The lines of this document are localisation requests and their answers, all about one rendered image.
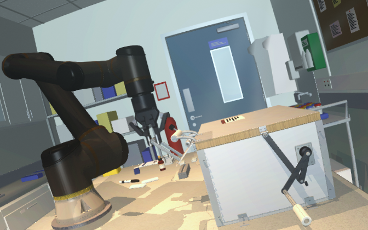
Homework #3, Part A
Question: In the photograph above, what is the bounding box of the yellow box on shelf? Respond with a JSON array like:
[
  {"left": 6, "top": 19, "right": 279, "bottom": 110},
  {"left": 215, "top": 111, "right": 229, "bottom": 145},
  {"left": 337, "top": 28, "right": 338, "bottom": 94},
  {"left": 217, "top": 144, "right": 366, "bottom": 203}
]
[{"left": 113, "top": 82, "right": 128, "bottom": 96}]

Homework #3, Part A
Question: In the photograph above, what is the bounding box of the white box on floor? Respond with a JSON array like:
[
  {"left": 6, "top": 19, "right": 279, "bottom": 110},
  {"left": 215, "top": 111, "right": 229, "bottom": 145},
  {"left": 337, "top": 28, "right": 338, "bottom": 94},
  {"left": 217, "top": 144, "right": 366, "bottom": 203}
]
[{"left": 332, "top": 165, "right": 354, "bottom": 185}]

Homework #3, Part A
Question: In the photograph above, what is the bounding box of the white box on shelf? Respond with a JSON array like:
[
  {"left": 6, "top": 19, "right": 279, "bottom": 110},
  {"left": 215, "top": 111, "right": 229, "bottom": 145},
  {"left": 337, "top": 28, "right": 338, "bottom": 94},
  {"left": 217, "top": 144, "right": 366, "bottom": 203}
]
[{"left": 110, "top": 116, "right": 137, "bottom": 135}]

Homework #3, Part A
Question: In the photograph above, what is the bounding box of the grey bow lid handle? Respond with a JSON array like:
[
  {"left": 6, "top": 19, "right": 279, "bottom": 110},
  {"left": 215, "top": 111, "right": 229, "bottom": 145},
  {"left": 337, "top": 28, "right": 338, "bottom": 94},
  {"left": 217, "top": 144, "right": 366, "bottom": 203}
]
[{"left": 178, "top": 129, "right": 202, "bottom": 142}]

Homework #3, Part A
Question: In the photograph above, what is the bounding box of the blue box on shelf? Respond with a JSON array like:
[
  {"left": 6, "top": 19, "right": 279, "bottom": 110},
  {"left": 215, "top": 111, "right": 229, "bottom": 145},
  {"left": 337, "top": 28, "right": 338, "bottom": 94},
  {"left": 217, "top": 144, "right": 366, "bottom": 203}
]
[{"left": 100, "top": 85, "right": 117, "bottom": 100}]

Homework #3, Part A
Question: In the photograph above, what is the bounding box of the flat yellow box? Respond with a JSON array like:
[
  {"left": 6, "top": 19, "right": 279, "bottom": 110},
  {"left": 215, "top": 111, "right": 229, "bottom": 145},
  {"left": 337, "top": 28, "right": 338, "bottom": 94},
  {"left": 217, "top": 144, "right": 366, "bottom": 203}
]
[{"left": 102, "top": 165, "right": 122, "bottom": 178}]

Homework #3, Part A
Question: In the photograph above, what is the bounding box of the red framed wall sign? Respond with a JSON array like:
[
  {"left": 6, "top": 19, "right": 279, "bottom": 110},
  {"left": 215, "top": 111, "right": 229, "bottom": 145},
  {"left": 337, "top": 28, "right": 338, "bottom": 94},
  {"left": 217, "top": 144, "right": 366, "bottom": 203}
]
[{"left": 153, "top": 80, "right": 171, "bottom": 102}]

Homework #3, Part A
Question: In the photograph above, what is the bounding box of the cream knob on rod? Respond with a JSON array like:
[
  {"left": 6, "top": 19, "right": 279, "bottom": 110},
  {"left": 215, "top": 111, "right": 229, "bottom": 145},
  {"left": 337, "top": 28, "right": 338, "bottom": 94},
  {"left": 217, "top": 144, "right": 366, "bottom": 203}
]
[{"left": 170, "top": 129, "right": 185, "bottom": 143}]

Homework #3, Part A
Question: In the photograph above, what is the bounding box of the grey metal hasp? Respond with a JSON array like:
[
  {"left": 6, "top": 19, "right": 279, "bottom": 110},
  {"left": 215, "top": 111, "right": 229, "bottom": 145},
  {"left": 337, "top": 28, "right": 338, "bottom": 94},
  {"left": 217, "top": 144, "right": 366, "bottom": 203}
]
[{"left": 181, "top": 138, "right": 195, "bottom": 164}]

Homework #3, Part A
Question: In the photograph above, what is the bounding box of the blue box under shelf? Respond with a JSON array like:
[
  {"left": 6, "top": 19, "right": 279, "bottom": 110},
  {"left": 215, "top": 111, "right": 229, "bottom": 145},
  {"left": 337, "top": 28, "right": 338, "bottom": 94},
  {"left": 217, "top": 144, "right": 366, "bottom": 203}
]
[{"left": 140, "top": 146, "right": 159, "bottom": 163}]

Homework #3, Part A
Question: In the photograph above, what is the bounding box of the white soap dispenser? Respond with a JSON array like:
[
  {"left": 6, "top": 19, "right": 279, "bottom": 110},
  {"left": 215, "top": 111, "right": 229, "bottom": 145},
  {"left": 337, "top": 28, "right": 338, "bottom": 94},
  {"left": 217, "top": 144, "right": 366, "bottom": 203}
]
[{"left": 285, "top": 30, "right": 312, "bottom": 81}]

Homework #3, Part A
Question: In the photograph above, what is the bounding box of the cream handled metal bolt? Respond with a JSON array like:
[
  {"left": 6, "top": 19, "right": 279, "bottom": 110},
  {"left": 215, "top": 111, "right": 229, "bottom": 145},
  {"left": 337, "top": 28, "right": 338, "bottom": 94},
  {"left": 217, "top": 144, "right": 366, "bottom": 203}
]
[{"left": 281, "top": 189, "right": 313, "bottom": 227}]

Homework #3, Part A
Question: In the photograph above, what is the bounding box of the wooden chest lid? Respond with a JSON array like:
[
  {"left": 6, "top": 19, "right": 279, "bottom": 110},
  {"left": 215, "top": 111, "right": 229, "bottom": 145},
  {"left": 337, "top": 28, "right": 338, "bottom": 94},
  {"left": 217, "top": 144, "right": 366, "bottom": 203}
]
[{"left": 195, "top": 105, "right": 322, "bottom": 151}]

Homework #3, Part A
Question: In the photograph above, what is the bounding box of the white carrier chest body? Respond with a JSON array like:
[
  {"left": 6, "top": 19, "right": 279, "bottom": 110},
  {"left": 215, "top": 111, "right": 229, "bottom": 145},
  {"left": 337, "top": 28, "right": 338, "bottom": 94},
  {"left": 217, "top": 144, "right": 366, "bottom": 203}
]
[{"left": 197, "top": 119, "right": 337, "bottom": 228}]

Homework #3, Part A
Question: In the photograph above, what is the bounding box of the dark grey lid stay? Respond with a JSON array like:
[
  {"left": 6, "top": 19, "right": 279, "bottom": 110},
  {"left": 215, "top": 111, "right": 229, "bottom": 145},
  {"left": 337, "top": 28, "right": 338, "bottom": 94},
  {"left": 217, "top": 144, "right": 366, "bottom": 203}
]
[{"left": 262, "top": 132, "right": 300, "bottom": 180}]

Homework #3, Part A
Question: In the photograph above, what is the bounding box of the grey wall socket trunking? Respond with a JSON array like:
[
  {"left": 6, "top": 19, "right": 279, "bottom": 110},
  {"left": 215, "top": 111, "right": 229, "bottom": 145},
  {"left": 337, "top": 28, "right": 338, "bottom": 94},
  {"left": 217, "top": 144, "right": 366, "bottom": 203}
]
[{"left": 314, "top": 69, "right": 368, "bottom": 94}]

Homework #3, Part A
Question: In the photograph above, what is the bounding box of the grey wall cupboard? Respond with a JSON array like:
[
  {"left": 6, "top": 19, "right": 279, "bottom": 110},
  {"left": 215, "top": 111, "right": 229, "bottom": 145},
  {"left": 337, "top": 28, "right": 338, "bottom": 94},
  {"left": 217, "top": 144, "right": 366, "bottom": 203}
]
[{"left": 0, "top": 51, "right": 50, "bottom": 131}]

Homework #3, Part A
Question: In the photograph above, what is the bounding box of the grey crank mounting plate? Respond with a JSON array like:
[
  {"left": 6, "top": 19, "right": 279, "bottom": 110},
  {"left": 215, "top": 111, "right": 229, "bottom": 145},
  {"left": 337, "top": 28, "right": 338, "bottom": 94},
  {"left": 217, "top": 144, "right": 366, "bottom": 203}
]
[{"left": 295, "top": 142, "right": 317, "bottom": 167}]

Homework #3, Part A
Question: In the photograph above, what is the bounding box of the black crank lever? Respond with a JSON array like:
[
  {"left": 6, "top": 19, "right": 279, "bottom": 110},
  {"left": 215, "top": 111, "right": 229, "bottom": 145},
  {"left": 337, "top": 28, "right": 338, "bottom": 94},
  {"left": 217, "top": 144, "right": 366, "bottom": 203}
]
[{"left": 281, "top": 146, "right": 313, "bottom": 195}]

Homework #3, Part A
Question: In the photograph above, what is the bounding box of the green wall box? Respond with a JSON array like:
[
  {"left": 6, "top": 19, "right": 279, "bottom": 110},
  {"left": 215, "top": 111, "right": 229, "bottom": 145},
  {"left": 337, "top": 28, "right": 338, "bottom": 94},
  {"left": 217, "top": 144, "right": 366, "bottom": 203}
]
[{"left": 300, "top": 32, "right": 327, "bottom": 72}]

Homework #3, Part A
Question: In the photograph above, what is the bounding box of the small grey slotted rack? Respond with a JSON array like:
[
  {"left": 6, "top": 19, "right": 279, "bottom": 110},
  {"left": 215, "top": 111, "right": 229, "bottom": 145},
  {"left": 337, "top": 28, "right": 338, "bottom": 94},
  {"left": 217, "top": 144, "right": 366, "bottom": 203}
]
[{"left": 177, "top": 164, "right": 191, "bottom": 180}]

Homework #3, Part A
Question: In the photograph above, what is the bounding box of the tray of coloured tubes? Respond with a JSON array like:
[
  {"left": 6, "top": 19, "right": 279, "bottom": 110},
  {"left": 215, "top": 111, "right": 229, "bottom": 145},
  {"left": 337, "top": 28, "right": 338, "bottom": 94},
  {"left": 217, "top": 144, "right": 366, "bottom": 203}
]
[{"left": 290, "top": 101, "right": 330, "bottom": 121}]

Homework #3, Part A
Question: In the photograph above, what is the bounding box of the grey tap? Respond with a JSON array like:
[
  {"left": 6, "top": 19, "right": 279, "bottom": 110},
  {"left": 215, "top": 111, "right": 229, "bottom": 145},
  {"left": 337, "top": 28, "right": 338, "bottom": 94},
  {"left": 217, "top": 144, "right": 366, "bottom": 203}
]
[{"left": 293, "top": 90, "right": 313, "bottom": 104}]

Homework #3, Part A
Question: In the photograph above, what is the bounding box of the cream label with dark marks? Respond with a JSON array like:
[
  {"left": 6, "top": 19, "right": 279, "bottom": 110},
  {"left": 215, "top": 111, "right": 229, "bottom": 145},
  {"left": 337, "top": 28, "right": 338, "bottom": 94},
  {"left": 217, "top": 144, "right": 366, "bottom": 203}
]
[{"left": 220, "top": 114, "right": 246, "bottom": 125}]

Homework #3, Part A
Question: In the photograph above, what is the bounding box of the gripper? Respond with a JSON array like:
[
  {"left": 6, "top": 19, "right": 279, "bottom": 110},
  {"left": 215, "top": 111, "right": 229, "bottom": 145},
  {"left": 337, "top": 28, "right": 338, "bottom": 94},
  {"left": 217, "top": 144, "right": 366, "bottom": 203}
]
[{"left": 129, "top": 90, "right": 169, "bottom": 146}]

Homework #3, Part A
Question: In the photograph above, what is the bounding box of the grey drawer counter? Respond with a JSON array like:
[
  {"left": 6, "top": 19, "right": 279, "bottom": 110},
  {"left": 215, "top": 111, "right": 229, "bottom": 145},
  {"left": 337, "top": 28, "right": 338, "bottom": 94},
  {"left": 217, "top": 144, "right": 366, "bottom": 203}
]
[{"left": 0, "top": 180, "right": 56, "bottom": 230}]

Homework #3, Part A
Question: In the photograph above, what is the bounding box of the grey metal trolley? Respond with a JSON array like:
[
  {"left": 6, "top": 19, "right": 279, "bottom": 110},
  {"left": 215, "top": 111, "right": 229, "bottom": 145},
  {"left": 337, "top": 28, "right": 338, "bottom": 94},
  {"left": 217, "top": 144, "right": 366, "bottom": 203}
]
[{"left": 290, "top": 99, "right": 361, "bottom": 188}]

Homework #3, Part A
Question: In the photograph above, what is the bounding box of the flat blue box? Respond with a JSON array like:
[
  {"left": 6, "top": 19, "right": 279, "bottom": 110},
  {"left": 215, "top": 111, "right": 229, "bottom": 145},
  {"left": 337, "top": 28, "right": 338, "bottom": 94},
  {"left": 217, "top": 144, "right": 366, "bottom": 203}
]
[{"left": 20, "top": 171, "right": 45, "bottom": 183}]

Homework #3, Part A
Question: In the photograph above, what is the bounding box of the grey shelf unit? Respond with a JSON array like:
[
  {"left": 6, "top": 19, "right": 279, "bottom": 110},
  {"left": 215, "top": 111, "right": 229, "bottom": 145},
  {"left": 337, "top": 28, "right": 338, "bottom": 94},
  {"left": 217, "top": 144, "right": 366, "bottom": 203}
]
[{"left": 45, "top": 81, "right": 159, "bottom": 163}]

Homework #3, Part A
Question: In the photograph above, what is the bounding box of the white flat box with print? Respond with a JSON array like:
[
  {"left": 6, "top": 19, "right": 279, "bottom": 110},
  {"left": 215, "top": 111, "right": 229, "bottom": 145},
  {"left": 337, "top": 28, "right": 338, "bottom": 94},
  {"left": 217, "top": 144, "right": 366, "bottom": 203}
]
[{"left": 139, "top": 160, "right": 159, "bottom": 169}]

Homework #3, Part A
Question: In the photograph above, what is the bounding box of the red fire extinguisher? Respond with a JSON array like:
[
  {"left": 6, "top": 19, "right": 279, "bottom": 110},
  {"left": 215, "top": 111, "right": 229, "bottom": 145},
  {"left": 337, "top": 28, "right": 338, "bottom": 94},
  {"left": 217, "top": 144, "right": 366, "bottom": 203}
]
[{"left": 162, "top": 116, "right": 185, "bottom": 154}]

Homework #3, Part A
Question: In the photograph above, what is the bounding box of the brown notice board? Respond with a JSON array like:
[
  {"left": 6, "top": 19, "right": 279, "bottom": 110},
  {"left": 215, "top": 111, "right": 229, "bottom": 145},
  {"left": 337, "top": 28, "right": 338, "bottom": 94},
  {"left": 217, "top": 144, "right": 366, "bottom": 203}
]
[{"left": 310, "top": 0, "right": 368, "bottom": 53}]

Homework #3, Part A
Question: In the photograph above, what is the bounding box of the grey-blue door with window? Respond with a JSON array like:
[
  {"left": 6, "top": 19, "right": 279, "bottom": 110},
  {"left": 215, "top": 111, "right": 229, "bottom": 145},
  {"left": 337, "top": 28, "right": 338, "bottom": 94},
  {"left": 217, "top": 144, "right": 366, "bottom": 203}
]
[{"left": 160, "top": 13, "right": 272, "bottom": 132}]

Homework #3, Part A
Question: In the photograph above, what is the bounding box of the white paper towel dispenser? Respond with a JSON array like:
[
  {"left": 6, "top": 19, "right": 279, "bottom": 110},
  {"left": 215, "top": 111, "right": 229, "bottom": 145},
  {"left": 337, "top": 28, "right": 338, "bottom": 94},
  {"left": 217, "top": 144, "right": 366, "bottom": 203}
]
[{"left": 247, "top": 32, "right": 298, "bottom": 97}]

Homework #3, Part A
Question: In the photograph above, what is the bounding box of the large yellow-green box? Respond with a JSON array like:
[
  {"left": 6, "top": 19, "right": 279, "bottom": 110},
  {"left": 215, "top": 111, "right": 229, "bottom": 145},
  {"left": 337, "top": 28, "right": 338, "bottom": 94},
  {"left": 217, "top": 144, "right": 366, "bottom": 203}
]
[{"left": 95, "top": 110, "right": 119, "bottom": 134}]

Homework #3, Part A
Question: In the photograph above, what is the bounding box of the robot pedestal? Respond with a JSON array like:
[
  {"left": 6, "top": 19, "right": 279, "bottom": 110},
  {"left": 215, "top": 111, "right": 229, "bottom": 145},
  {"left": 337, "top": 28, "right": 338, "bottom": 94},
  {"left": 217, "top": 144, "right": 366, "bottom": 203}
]
[{"left": 51, "top": 187, "right": 112, "bottom": 230}]

